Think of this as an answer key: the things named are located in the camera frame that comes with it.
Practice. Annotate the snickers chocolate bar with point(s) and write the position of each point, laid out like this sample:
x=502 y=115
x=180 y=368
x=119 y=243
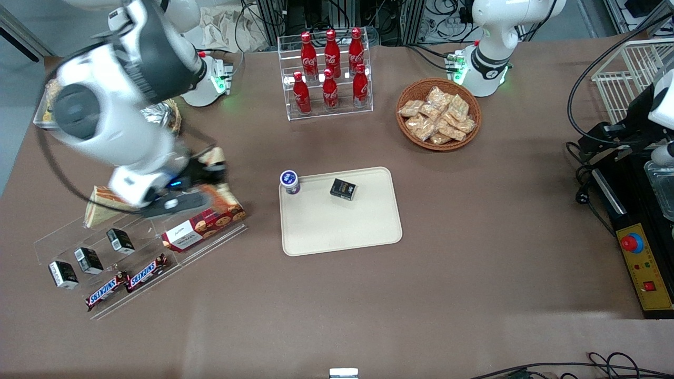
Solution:
x=147 y=272
x=107 y=291

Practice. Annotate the crumpled beige paper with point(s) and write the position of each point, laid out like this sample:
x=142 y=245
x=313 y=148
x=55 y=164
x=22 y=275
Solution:
x=226 y=31

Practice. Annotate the white plastic bin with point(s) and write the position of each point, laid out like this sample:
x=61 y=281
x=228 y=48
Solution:
x=42 y=113

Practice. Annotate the clear-wrapped snack packet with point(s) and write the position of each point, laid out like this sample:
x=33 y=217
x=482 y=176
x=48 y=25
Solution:
x=420 y=128
x=439 y=139
x=437 y=97
x=458 y=108
x=452 y=131
x=430 y=112
x=466 y=125
x=410 y=108

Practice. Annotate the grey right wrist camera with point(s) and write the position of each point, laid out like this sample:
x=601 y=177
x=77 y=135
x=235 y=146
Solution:
x=176 y=205

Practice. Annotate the triangle sandwich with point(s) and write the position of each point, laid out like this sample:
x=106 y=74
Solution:
x=224 y=196
x=100 y=210

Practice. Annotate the clear acrylic bottle rack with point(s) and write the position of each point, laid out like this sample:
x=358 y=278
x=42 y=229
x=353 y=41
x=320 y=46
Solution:
x=337 y=113

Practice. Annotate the red cookie box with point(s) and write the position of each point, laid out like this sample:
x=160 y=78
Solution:
x=205 y=229

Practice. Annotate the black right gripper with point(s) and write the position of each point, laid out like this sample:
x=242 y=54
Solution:
x=196 y=171

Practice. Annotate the blue-lid yogurt cup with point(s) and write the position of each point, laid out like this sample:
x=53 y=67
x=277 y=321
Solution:
x=290 y=181

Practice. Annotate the black machine base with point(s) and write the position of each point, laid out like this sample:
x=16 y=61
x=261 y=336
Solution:
x=626 y=205

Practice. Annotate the beige plastic tray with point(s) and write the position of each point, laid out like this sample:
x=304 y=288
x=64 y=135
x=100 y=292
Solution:
x=342 y=226

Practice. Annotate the small white device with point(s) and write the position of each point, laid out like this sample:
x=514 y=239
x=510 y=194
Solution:
x=343 y=373

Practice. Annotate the round wicker basket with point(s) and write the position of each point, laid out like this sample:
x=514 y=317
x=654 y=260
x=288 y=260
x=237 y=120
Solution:
x=408 y=137

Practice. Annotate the yellow control panel box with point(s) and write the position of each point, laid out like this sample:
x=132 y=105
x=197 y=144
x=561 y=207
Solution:
x=647 y=273

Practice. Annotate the aluminium foil container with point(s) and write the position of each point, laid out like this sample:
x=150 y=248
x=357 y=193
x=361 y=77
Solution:
x=158 y=113

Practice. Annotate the red cola bottle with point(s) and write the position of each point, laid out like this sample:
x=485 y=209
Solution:
x=332 y=52
x=356 y=50
x=309 y=55
x=301 y=97
x=360 y=89
x=330 y=93

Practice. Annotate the grey metal bar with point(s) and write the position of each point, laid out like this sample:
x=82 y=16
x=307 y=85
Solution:
x=26 y=34

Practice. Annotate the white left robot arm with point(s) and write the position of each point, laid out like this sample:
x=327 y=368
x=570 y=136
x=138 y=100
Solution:
x=495 y=31

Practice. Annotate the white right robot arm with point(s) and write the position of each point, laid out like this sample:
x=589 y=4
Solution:
x=116 y=126

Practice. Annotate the aluminium frame rack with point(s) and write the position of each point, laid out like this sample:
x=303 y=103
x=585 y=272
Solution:
x=395 y=16

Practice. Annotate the clear plastic container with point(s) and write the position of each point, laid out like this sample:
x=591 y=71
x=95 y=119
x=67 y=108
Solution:
x=661 y=189

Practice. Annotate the small black carton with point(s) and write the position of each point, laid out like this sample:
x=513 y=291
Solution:
x=88 y=261
x=63 y=275
x=120 y=241
x=344 y=189

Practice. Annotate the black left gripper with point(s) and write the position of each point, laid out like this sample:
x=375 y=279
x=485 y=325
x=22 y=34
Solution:
x=635 y=117

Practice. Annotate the clear acrylic tiered display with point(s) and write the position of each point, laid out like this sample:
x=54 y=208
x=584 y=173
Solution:
x=158 y=247

